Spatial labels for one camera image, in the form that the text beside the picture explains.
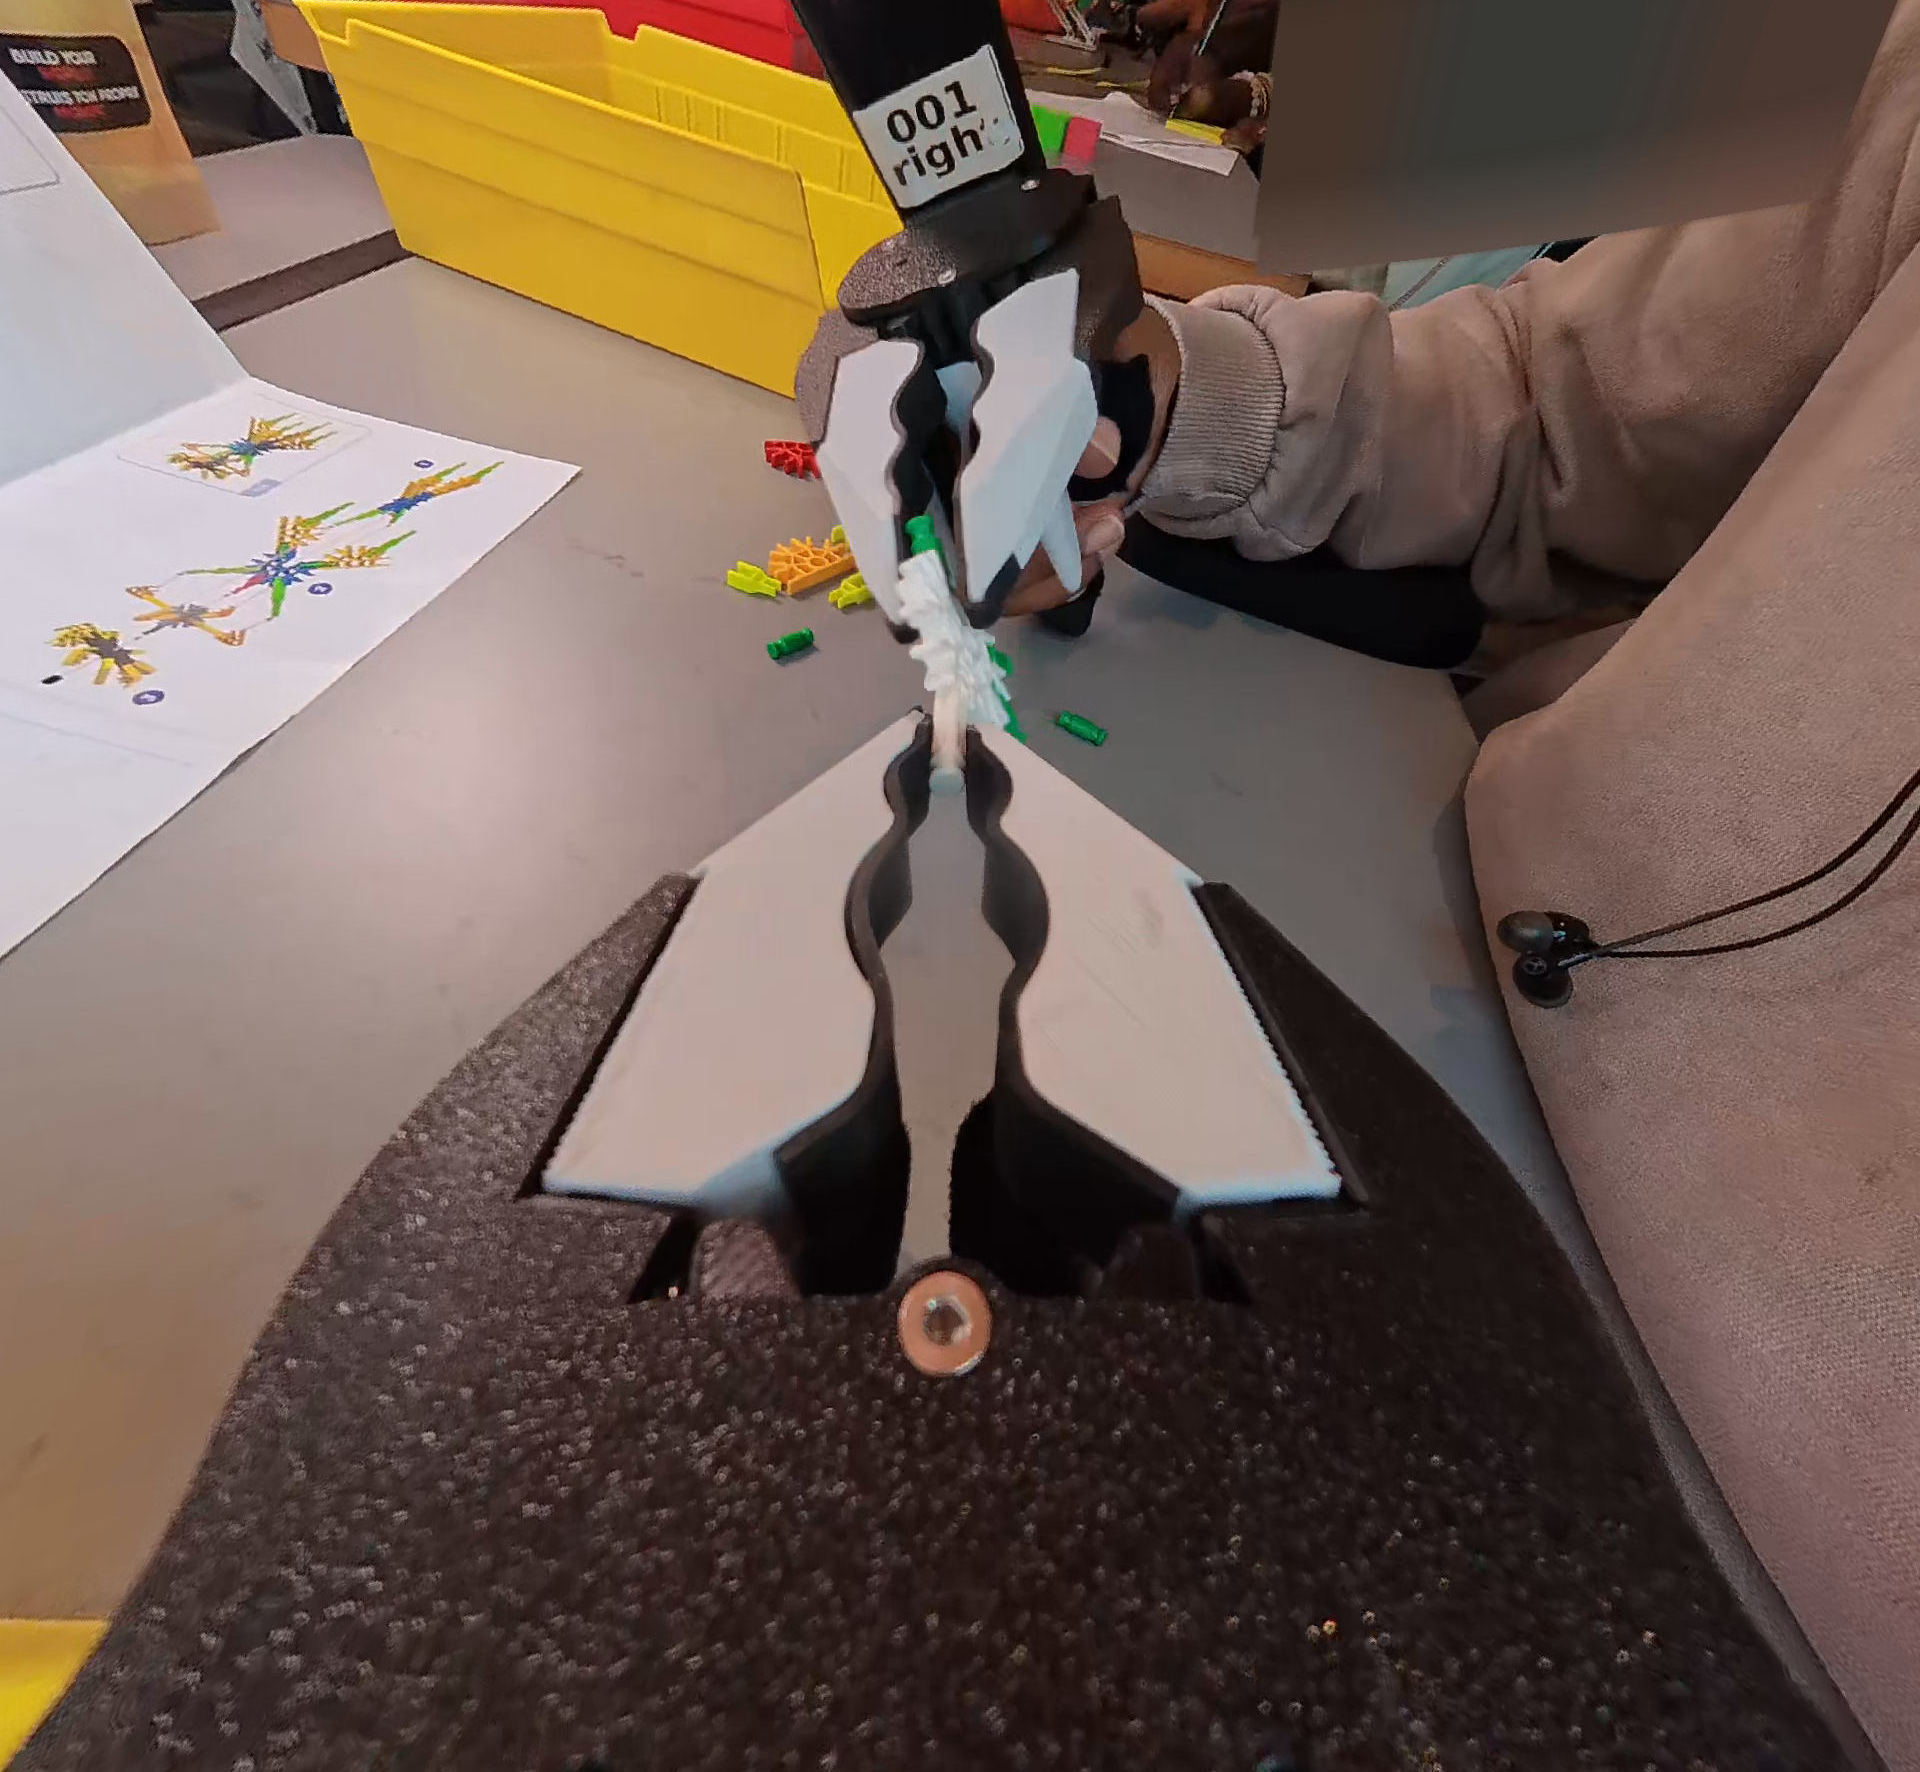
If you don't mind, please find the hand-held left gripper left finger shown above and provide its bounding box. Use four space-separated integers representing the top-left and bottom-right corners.
543 710 935 1226

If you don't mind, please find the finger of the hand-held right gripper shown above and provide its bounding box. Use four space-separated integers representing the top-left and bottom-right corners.
819 338 931 593
953 271 1100 613

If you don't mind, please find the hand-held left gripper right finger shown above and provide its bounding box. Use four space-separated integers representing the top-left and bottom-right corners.
964 720 1344 1216

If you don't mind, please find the white snowflake connector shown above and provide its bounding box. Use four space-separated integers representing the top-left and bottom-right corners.
897 550 1012 733

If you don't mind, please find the yellow plastic bin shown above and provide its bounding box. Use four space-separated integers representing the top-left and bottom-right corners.
291 0 910 396
0 1617 111 1745

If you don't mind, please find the person's right forearm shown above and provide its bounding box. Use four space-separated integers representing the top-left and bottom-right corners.
1144 200 1870 629

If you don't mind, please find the grey desk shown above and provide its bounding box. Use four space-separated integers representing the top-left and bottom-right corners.
0 252 1668 1669

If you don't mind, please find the neighbouring grey table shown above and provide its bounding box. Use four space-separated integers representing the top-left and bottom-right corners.
150 74 1310 333

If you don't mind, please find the folded paper instruction sheet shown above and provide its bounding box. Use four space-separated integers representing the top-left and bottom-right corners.
0 74 586 964

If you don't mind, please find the printed toy set box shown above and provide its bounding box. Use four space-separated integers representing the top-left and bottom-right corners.
0 0 226 246

